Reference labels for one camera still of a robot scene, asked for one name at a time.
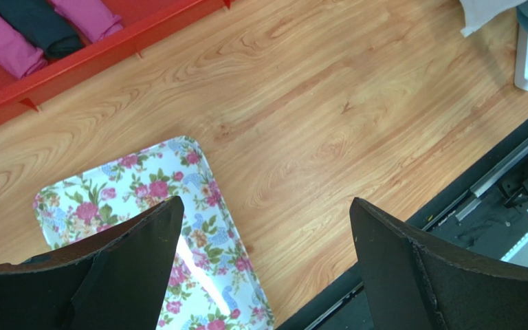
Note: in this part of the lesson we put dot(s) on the red plastic bin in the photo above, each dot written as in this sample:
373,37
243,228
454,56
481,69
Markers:
144,22

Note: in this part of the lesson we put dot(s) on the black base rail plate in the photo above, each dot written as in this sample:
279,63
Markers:
485,210

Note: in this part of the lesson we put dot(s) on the magenta paper napkin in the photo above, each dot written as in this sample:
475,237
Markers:
91,17

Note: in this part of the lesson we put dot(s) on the white towel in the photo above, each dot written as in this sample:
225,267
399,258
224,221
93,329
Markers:
479,12

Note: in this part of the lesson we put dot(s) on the floral tray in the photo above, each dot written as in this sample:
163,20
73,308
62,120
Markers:
212,284

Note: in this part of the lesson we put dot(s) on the pink rolled napkin bundle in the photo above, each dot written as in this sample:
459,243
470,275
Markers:
17,56

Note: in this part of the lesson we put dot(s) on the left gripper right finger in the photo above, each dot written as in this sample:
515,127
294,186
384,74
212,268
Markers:
415,280

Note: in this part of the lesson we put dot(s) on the black rolled napkin bundle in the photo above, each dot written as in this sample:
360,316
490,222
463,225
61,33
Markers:
37,22

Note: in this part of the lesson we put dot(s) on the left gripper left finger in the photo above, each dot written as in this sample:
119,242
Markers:
115,279

